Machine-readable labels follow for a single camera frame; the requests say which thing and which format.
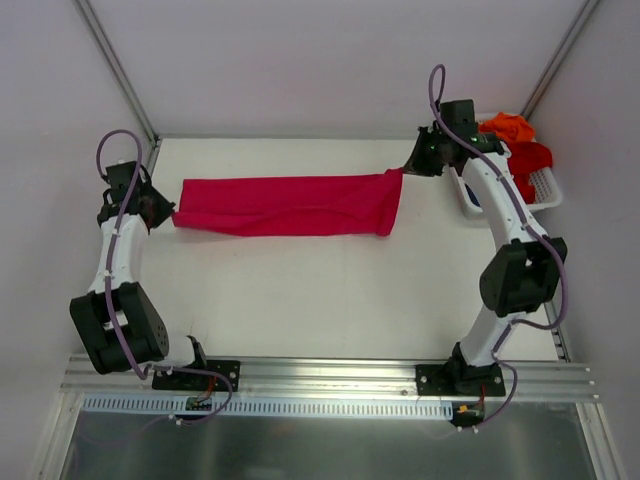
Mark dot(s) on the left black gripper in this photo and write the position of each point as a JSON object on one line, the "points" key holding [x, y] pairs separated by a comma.
{"points": [[158, 208]]}

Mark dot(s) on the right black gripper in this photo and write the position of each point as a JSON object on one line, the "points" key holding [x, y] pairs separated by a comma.
{"points": [[423, 153]]}

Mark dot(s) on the crimson pink t shirt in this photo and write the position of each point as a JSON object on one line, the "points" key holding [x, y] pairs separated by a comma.
{"points": [[292, 206]]}

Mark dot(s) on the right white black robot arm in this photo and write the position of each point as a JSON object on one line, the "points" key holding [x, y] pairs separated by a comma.
{"points": [[525, 270]]}

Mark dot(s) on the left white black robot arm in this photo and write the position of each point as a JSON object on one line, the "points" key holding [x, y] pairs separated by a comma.
{"points": [[118, 325]]}

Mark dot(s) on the blue t shirt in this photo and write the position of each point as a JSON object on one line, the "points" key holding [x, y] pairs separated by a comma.
{"points": [[472, 198]]}

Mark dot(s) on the orange t shirt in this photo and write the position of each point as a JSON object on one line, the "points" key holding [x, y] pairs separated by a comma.
{"points": [[509, 128]]}

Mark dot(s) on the red t shirt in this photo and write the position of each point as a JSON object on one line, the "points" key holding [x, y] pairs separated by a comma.
{"points": [[526, 158]]}

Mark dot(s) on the white plastic laundry basket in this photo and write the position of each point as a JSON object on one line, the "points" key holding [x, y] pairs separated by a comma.
{"points": [[547, 191]]}

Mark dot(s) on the left aluminium frame post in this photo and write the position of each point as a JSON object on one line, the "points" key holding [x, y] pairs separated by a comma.
{"points": [[111, 59]]}

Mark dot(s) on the aluminium frame post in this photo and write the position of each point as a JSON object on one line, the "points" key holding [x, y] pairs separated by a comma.
{"points": [[111, 59], [569, 40]]}

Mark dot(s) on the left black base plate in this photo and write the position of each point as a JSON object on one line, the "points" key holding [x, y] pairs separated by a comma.
{"points": [[183, 381]]}

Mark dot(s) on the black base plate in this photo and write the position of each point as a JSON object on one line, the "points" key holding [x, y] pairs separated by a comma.
{"points": [[183, 381], [453, 380]]}

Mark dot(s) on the right aluminium frame post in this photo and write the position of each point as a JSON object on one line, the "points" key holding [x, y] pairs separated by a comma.
{"points": [[569, 40]]}

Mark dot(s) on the aluminium mounting rail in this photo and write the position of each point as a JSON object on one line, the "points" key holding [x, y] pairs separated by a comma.
{"points": [[538, 381]]}

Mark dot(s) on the white slotted cable duct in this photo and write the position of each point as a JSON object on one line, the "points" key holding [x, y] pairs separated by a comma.
{"points": [[270, 407]]}

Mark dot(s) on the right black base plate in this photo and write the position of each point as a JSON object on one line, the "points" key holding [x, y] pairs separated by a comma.
{"points": [[453, 380]]}

